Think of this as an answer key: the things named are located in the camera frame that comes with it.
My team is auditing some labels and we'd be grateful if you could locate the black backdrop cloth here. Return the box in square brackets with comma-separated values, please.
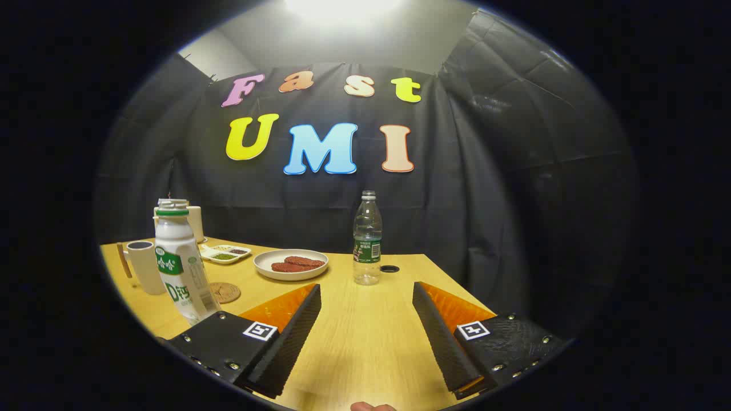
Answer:
[94, 9, 637, 337]

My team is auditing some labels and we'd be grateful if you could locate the white juice bottle green label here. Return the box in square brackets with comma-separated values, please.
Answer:
[154, 199, 222, 326]

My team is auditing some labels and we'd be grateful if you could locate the white cup wooden handle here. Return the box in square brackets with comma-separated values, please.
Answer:
[117, 240, 167, 296]

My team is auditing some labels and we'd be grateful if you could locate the cream toaster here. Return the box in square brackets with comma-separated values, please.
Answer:
[153, 205, 205, 244]

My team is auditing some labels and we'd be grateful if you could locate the round wooden coaster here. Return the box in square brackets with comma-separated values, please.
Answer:
[209, 282, 242, 304]

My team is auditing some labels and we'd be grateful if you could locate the white divided bean tray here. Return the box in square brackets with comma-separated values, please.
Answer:
[199, 244, 252, 265]

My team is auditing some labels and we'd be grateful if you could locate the wooden table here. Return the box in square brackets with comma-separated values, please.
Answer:
[100, 237, 497, 411]

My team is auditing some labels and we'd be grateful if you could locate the clear plastic water bottle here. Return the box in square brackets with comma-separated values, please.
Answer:
[352, 191, 383, 286]

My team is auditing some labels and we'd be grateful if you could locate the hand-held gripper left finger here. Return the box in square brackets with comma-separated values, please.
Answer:
[157, 283, 322, 400]

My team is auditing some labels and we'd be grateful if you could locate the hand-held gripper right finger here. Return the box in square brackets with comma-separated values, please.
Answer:
[412, 281, 572, 400]

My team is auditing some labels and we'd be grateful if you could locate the white round plate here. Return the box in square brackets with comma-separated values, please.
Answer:
[254, 249, 330, 281]

